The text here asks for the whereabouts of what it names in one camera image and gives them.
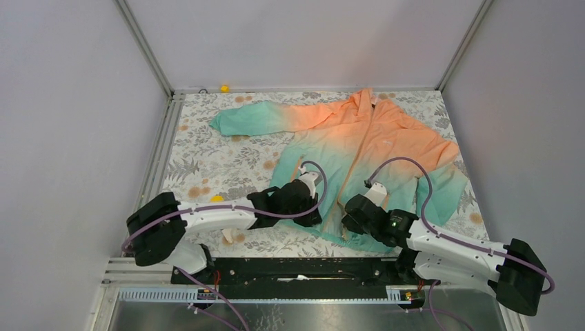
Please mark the aluminium frame post left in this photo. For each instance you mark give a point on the aluminium frame post left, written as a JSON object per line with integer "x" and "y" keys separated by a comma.
{"x": 140, "y": 38}

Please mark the aluminium frame post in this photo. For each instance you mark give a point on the aluminium frame post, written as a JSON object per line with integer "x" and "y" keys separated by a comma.
{"x": 467, "y": 39}
{"x": 140, "y": 38}

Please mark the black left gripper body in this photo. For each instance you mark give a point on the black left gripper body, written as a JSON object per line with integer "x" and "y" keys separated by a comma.
{"x": 309, "y": 203}

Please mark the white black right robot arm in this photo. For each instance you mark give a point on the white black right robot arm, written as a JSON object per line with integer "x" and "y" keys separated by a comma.
{"x": 511, "y": 273}

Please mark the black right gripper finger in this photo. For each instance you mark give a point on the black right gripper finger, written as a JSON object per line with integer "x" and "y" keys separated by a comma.
{"x": 359, "y": 206}
{"x": 354, "y": 223}

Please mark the yellow round disc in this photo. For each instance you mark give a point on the yellow round disc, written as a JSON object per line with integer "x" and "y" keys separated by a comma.
{"x": 217, "y": 199}

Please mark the floral patterned table mat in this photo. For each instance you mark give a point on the floral patterned table mat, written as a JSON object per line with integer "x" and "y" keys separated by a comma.
{"x": 204, "y": 165}

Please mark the mint and orange zip jacket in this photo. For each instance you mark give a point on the mint and orange zip jacket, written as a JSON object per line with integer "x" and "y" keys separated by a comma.
{"x": 352, "y": 140}

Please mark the aluminium frame post right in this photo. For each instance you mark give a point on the aluminium frame post right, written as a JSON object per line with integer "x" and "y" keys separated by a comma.
{"x": 467, "y": 39}

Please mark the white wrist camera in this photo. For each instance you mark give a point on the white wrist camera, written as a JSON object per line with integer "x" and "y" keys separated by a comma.
{"x": 311, "y": 179}
{"x": 377, "y": 194}

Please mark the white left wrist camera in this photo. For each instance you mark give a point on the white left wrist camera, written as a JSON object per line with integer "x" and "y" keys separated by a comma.
{"x": 311, "y": 179}

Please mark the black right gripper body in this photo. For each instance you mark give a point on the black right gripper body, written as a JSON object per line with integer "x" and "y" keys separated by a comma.
{"x": 372, "y": 232}

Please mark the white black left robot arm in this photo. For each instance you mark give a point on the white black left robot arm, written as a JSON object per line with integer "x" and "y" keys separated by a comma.
{"x": 157, "y": 230}

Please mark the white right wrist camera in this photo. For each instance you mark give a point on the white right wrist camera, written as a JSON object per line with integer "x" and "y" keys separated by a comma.
{"x": 377, "y": 194}

